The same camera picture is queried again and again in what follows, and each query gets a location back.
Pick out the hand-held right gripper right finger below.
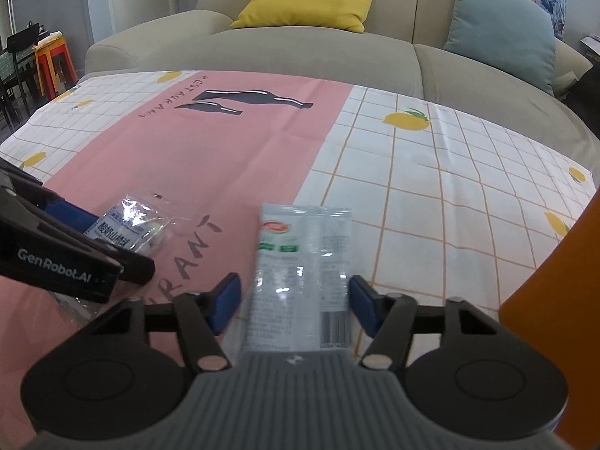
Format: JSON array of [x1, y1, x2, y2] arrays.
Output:
[[348, 274, 502, 370]]

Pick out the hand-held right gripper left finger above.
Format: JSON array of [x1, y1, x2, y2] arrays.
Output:
[[91, 272, 242, 372]]

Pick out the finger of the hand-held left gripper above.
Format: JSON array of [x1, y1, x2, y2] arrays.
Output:
[[0, 157, 100, 237], [0, 186, 156, 305]]

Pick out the clear packet with white balls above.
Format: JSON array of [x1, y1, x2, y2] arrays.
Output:
[[49, 190, 179, 324]]

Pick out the long white snack packet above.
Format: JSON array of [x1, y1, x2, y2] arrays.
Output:
[[241, 202, 353, 354]]

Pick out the orange box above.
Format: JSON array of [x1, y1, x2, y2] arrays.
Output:
[[499, 218, 600, 450]]

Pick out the orange stool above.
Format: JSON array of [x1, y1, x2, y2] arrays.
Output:
[[34, 40, 78, 101]]

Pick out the pink and white printed tablecloth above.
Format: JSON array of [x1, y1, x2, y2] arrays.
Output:
[[0, 69, 594, 371]]

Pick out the pale yellow cloth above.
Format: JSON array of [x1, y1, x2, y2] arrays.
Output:
[[32, 30, 64, 51]]

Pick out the black chair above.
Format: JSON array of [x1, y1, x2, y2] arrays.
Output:
[[0, 25, 41, 127]]

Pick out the beige sofa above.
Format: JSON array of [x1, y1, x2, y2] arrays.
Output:
[[84, 0, 600, 183]]

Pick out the dark bag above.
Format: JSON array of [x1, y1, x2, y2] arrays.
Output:
[[565, 63, 600, 137]]

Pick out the teal pillow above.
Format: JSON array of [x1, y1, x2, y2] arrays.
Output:
[[443, 0, 558, 99]]

